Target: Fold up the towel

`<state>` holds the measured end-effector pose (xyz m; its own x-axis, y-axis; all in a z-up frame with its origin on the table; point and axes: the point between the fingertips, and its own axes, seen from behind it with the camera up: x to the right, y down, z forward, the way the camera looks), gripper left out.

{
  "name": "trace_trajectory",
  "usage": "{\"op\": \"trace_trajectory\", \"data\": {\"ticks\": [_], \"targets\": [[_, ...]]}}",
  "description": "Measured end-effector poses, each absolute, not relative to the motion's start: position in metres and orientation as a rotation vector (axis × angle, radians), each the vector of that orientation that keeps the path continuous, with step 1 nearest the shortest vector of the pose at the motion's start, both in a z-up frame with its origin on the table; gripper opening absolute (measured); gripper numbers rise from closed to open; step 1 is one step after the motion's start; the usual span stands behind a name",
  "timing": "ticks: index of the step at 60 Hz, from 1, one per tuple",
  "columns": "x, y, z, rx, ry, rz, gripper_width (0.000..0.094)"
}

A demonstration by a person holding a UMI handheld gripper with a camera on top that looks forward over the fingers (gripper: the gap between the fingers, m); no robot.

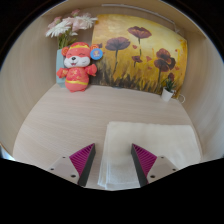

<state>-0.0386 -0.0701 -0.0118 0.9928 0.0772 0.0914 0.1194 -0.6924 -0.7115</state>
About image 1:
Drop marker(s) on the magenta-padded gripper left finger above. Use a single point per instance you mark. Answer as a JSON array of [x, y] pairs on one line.
[[82, 161]]

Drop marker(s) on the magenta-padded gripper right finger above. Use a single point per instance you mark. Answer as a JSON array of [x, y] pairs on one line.
[[144, 161]]

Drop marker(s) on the cream white towel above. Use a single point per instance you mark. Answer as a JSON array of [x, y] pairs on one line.
[[160, 140]]

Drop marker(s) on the small plant in white pot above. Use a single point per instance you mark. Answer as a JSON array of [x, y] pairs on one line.
[[167, 93]]

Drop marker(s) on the red plush mouse toy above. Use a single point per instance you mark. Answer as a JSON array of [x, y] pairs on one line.
[[76, 71]]

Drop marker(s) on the yellow poppy flower painting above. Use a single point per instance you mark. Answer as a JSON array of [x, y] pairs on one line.
[[133, 63]]

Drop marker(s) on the light blue vase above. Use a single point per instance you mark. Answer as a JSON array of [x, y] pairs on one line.
[[60, 63]]

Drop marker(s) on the pink white flower bouquet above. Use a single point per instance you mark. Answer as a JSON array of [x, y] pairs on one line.
[[68, 25]]

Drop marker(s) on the white light bar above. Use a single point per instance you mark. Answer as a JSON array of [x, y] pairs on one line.
[[140, 10]]

